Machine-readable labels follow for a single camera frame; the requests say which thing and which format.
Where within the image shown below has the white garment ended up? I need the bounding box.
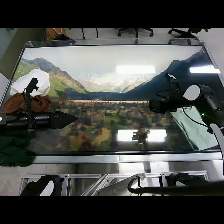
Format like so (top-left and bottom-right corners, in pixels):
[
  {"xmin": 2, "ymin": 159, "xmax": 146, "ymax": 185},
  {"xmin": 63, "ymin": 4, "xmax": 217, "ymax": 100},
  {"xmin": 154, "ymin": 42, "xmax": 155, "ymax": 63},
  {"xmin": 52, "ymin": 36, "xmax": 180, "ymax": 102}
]
[{"xmin": 9, "ymin": 67, "xmax": 51, "ymax": 98}]

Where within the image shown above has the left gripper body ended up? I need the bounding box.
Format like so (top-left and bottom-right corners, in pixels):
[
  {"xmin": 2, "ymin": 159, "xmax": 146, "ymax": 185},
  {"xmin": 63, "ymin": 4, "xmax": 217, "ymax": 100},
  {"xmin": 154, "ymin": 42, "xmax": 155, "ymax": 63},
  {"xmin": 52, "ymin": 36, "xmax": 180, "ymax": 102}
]
[{"xmin": 46, "ymin": 111, "xmax": 68, "ymax": 130}]

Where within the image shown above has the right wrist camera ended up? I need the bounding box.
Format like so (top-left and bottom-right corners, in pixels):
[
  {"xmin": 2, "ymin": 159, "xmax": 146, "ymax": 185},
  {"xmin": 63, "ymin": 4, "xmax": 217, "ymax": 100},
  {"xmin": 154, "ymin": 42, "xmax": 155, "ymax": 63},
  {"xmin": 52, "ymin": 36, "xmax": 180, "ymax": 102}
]
[{"xmin": 156, "ymin": 72, "xmax": 183, "ymax": 101}]

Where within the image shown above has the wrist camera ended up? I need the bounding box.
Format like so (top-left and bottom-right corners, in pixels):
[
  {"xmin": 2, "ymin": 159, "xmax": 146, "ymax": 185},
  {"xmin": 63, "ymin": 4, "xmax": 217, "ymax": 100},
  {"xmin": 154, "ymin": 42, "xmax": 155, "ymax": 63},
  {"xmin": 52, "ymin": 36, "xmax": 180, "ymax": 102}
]
[
  {"xmin": 156, "ymin": 72, "xmax": 183, "ymax": 101},
  {"xmin": 23, "ymin": 76, "xmax": 40, "ymax": 132}
]

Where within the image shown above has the black cable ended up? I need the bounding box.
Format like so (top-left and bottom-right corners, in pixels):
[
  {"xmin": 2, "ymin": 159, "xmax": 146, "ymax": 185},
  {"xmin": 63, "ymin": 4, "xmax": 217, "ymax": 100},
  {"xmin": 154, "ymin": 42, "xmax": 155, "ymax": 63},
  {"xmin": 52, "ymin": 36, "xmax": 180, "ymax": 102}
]
[{"xmin": 126, "ymin": 175, "xmax": 224, "ymax": 197}]

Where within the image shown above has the silver frame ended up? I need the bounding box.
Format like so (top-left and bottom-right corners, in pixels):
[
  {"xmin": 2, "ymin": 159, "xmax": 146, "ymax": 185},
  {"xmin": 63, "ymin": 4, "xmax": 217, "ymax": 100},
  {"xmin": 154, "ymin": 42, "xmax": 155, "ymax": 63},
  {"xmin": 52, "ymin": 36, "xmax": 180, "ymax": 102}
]
[{"xmin": 0, "ymin": 39, "xmax": 224, "ymax": 197}]

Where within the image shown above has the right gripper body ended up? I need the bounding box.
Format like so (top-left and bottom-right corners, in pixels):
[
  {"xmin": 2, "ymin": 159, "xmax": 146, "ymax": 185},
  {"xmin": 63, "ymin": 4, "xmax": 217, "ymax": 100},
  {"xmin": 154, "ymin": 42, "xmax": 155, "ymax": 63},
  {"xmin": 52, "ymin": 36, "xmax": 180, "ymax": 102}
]
[{"xmin": 148, "ymin": 96, "xmax": 185, "ymax": 114}]

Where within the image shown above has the black office chair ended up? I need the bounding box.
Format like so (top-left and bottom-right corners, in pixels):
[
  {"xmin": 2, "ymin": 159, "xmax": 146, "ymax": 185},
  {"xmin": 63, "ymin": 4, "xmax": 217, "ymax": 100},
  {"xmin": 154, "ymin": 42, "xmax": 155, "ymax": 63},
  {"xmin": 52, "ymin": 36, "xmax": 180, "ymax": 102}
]
[{"xmin": 167, "ymin": 27, "xmax": 210, "ymax": 40}]

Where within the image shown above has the dark green garment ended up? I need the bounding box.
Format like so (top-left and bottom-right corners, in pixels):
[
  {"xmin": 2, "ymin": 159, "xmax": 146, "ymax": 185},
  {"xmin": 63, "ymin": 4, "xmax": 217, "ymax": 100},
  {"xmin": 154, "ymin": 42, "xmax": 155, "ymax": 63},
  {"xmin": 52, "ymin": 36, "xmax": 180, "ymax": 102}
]
[{"xmin": 0, "ymin": 129, "xmax": 37, "ymax": 168}]

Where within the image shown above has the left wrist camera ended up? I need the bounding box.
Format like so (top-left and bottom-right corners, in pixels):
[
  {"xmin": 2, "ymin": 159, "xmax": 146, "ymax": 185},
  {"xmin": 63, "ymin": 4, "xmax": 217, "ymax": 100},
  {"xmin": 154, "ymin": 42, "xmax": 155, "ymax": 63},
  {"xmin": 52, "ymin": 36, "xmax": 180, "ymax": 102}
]
[{"xmin": 23, "ymin": 76, "xmax": 40, "ymax": 132}]

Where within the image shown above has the brown garment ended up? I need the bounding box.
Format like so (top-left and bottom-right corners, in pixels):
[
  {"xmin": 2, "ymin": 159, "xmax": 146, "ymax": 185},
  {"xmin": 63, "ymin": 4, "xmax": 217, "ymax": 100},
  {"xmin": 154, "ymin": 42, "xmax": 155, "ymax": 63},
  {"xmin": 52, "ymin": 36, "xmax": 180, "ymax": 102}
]
[{"xmin": 2, "ymin": 92, "xmax": 52, "ymax": 117}]

